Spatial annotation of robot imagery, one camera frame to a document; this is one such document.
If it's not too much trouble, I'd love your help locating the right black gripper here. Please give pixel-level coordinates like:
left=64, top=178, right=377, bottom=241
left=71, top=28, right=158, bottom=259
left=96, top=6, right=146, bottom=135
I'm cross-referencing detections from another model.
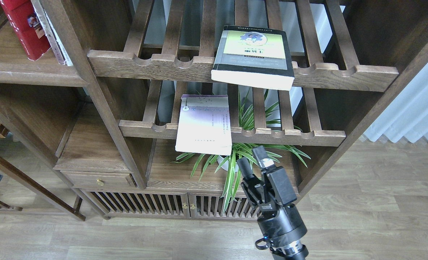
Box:
left=236, top=146, right=308, bottom=255

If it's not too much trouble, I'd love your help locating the red paperback book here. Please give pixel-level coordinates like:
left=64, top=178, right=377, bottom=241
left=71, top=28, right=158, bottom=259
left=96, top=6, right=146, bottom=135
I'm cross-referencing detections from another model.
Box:
left=0, top=0, right=50, bottom=61

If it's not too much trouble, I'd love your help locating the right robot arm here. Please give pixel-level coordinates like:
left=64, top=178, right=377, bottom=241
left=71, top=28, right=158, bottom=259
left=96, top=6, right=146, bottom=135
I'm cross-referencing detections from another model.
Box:
left=237, top=146, right=308, bottom=260

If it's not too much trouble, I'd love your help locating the white plant pot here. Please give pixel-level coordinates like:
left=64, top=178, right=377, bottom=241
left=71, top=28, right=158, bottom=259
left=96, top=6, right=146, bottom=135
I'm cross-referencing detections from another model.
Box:
left=214, top=155, right=252, bottom=173

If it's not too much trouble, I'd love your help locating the green spider plant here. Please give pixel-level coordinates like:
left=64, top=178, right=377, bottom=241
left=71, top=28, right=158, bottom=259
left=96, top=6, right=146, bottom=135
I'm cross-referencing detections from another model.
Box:
left=171, top=87, right=311, bottom=215

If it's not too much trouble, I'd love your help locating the pale lilac paperback book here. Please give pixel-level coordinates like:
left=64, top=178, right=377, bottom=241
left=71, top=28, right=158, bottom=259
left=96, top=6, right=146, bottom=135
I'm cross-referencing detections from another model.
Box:
left=175, top=94, right=232, bottom=155

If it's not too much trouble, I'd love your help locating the brass drawer knob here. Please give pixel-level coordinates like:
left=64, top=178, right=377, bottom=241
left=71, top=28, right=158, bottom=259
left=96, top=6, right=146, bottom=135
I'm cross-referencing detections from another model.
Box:
left=96, top=179, right=105, bottom=186

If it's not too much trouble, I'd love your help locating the yellow and black thick book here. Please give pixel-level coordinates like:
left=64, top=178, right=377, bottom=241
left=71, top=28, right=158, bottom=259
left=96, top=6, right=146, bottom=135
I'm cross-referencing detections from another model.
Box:
left=211, top=25, right=295, bottom=91

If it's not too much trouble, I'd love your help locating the dark wooden bookshelf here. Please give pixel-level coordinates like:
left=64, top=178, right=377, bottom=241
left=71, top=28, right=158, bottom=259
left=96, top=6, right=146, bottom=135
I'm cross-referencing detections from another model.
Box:
left=0, top=0, right=428, bottom=220

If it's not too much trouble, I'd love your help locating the upright white-spined book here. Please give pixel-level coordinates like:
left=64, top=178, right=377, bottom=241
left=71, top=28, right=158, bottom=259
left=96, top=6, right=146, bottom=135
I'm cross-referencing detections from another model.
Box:
left=31, top=0, right=73, bottom=66

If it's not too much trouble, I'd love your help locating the white curtain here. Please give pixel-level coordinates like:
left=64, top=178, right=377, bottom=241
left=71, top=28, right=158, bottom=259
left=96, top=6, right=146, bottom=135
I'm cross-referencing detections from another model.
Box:
left=363, top=63, right=428, bottom=143

